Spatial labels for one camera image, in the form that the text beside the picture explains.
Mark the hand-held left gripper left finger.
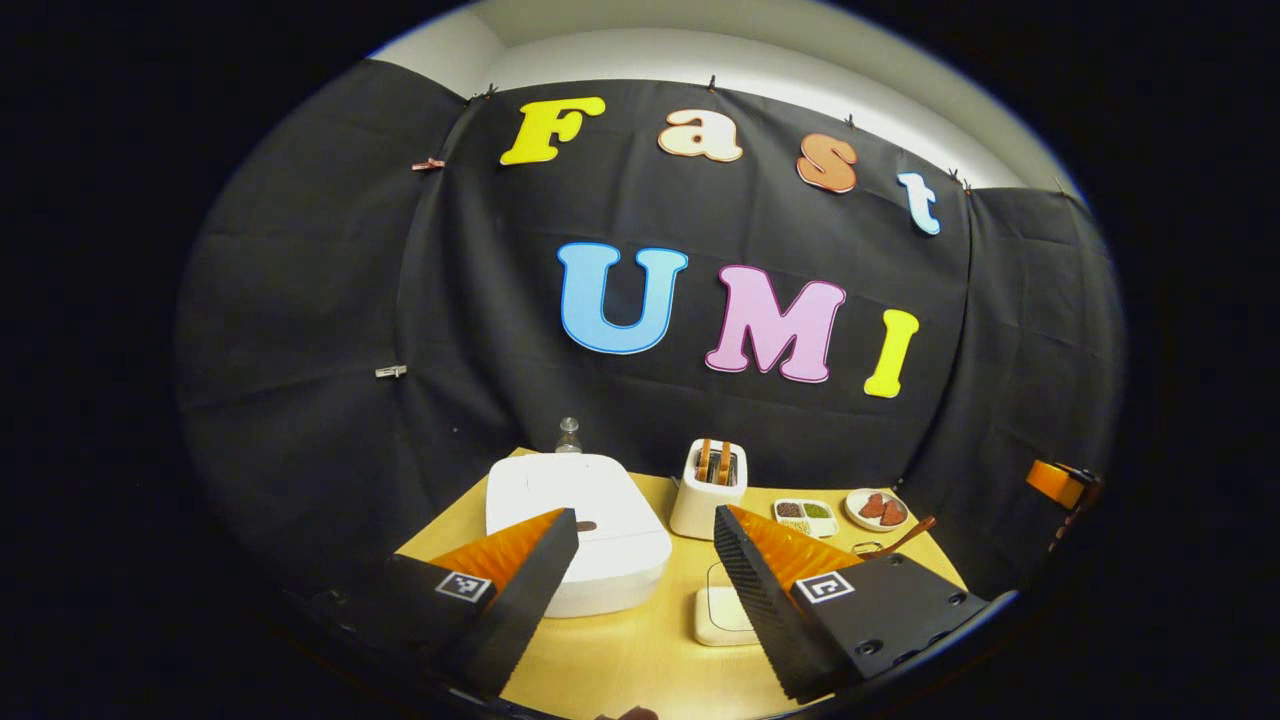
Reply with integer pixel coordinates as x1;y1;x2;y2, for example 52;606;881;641
330;508;581;698

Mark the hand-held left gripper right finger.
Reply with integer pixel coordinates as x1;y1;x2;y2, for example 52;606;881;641
713;503;991;703

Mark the clear box of rice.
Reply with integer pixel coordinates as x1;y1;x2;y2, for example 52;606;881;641
694;562;763;648

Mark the white rice cooker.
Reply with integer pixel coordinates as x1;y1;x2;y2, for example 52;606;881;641
485;452;674;619

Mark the brown wooden spoon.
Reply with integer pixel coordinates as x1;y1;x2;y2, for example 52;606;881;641
868;515;938;558

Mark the white divided dish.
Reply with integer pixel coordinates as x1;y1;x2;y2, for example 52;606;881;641
772;498;839;539

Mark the white toaster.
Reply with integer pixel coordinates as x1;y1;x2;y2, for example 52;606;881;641
669;439;749;542

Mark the white round plate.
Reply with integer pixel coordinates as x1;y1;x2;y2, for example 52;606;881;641
844;487;911;533

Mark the black backdrop cloth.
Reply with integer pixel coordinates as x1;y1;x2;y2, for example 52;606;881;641
175;58;1126;601

